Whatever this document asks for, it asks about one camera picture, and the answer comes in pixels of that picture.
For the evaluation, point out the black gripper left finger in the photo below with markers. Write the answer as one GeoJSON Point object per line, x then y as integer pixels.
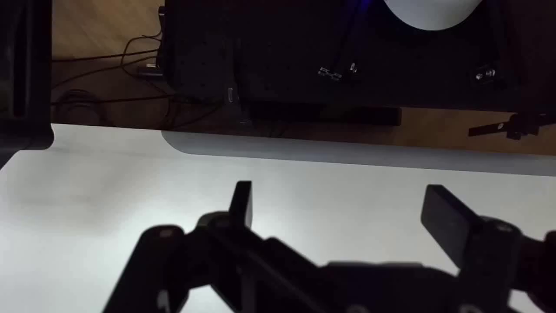
{"type": "Point", "coordinates": [174, 260]}

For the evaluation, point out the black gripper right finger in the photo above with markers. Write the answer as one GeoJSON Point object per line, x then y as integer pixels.
{"type": "Point", "coordinates": [480, 248]}

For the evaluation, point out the black computer case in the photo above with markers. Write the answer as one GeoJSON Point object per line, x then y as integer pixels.
{"type": "Point", "coordinates": [271, 52]}

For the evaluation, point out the white round dome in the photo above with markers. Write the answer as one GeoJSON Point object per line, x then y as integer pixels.
{"type": "Point", "coordinates": [431, 12]}

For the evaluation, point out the black clamp bracket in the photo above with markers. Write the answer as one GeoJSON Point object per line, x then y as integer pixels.
{"type": "Point", "coordinates": [518, 123]}

